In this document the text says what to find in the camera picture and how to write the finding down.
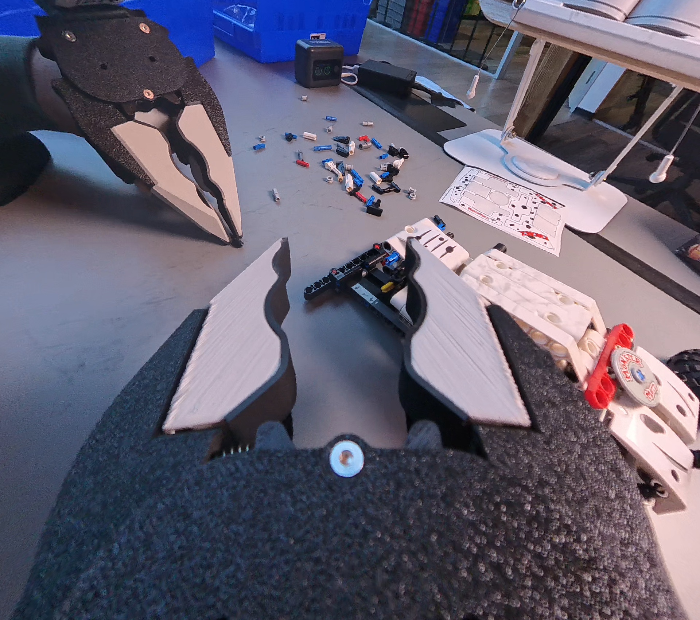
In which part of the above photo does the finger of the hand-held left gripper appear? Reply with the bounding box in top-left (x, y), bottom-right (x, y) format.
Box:
top-left (111, 121), bottom-right (233, 246)
top-left (176, 105), bottom-right (245, 248)

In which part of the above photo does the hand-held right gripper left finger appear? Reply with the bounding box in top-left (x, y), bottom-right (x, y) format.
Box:
top-left (162, 237), bottom-right (299, 452)

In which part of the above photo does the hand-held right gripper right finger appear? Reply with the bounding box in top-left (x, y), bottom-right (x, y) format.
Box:
top-left (398, 237), bottom-right (532, 450)

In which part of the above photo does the white brick toy truck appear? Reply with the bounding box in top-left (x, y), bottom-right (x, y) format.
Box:
top-left (303, 215), bottom-right (700, 516)

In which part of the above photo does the person's left forearm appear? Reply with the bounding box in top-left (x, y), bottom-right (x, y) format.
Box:
top-left (0, 35), bottom-right (83, 134)

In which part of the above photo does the black device with green display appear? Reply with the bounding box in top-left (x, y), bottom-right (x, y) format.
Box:
top-left (295, 34), bottom-right (345, 88)

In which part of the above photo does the white sticker sheet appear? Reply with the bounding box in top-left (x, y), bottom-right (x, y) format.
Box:
top-left (439, 165), bottom-right (565, 256)

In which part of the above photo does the pile of small brick pieces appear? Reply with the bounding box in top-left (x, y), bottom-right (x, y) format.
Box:
top-left (253, 92), bottom-right (419, 217)

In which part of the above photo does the black power adapter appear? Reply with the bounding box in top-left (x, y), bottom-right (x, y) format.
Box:
top-left (355, 59), bottom-right (419, 97)

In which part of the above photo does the dark grey flat mat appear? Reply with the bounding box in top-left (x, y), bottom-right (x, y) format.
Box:
top-left (350, 79), bottom-right (467, 146)

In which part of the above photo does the black toy tyre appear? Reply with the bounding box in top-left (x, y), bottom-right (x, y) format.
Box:
top-left (666, 349), bottom-right (700, 398)

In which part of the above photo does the thin white cable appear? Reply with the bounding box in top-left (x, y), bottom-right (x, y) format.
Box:
top-left (466, 0), bottom-right (528, 98)
top-left (649, 103), bottom-right (700, 184)

